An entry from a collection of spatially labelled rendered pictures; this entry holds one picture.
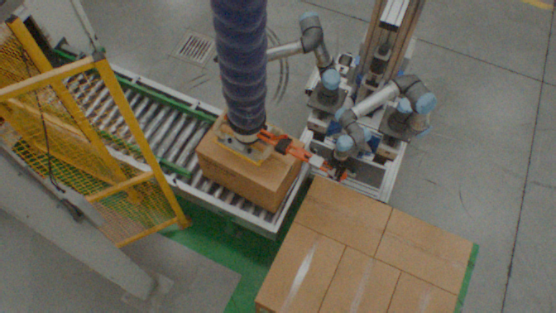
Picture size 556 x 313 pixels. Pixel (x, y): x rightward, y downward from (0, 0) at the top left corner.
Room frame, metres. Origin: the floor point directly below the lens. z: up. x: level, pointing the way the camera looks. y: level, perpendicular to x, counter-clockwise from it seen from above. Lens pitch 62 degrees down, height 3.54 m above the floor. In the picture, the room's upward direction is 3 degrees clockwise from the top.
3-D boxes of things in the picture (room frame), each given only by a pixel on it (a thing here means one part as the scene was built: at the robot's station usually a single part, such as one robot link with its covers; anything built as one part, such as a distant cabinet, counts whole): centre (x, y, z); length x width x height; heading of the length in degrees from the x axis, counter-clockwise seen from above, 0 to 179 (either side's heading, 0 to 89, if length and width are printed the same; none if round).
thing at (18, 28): (1.54, 1.68, 1.05); 1.17 x 0.10 x 2.10; 67
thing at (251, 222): (1.39, 1.09, 0.50); 2.31 x 0.05 x 0.19; 67
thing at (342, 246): (0.69, -0.62, 0.34); 1.20 x 1.00 x 0.40; 67
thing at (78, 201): (0.68, 0.92, 1.62); 0.20 x 0.05 x 0.30; 67
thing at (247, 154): (1.28, 0.25, 1.11); 0.34 x 0.10 x 0.05; 63
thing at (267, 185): (1.37, 0.20, 0.75); 0.60 x 0.40 x 0.40; 63
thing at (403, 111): (1.54, -0.77, 1.20); 0.13 x 0.12 x 0.14; 33
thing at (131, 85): (2.07, 1.18, 0.60); 1.60 x 0.10 x 0.09; 67
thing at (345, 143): (1.10, -0.32, 1.52); 0.09 x 0.08 x 0.11; 123
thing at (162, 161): (1.58, 1.39, 0.60); 1.60 x 0.10 x 0.09; 67
